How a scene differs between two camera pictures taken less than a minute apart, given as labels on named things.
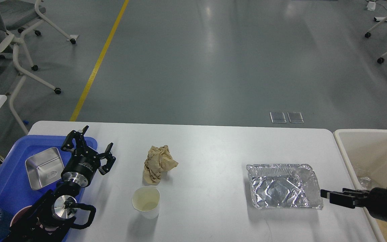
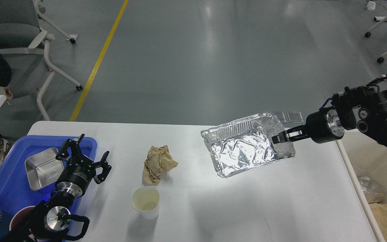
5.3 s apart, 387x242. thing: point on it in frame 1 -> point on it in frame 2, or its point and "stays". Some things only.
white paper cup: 146,199 stays
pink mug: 19,214 stays
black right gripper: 381,203 -> 324,125
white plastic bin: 381,155 stays
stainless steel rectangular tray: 45,168 stays
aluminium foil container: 285,185 -> 246,144
